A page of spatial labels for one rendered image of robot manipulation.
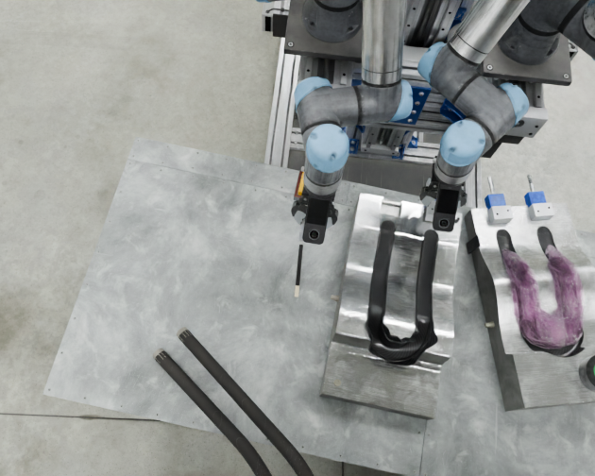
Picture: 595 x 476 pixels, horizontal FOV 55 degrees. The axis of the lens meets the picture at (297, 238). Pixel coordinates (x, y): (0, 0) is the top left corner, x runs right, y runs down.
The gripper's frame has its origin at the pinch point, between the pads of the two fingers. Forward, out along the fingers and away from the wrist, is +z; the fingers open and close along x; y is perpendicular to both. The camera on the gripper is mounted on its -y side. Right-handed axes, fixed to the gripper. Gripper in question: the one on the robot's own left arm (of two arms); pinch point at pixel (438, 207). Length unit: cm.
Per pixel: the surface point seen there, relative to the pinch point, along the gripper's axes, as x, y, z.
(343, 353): 16.3, -38.4, 0.9
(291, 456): 23, -61, -9
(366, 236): 15.8, -9.5, 2.3
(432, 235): 0.2, -5.8, 5.1
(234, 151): 82, 41, 91
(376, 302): 10.8, -25.7, -2.0
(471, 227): -9.9, 0.1, 12.4
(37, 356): 131, -58, 70
